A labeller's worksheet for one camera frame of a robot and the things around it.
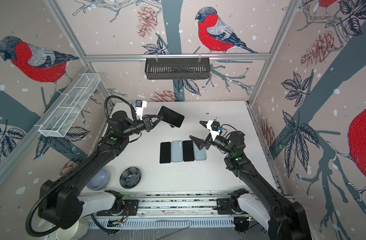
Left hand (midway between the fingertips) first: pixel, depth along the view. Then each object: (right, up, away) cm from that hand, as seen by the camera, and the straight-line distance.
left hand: (161, 117), depth 69 cm
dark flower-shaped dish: (-20, -34, +14) cm, 42 cm away
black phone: (-2, -25, +23) cm, 33 cm away
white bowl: (-39, -52, -3) cm, 65 cm away
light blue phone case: (+6, -22, +24) cm, 33 cm away
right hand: (+16, -6, 0) cm, 17 cm away
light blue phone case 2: (+20, -24, +23) cm, 39 cm away
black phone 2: (+13, -21, +26) cm, 36 cm away
